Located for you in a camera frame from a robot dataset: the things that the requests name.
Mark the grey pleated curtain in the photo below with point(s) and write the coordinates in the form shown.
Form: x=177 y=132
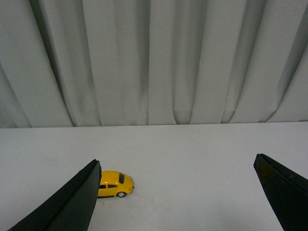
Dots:
x=82 y=63

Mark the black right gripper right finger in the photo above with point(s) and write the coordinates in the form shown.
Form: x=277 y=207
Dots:
x=286 y=192

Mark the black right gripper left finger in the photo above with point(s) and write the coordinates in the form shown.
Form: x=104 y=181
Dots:
x=70 y=208

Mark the yellow beetle toy car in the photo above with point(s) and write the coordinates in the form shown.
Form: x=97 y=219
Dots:
x=115 y=184

